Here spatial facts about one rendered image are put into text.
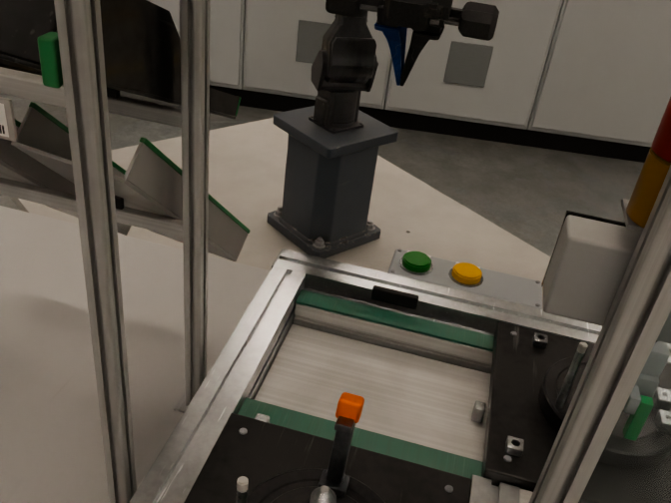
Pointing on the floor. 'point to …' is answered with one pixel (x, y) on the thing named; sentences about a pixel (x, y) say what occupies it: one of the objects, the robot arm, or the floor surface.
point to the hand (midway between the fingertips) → (404, 56)
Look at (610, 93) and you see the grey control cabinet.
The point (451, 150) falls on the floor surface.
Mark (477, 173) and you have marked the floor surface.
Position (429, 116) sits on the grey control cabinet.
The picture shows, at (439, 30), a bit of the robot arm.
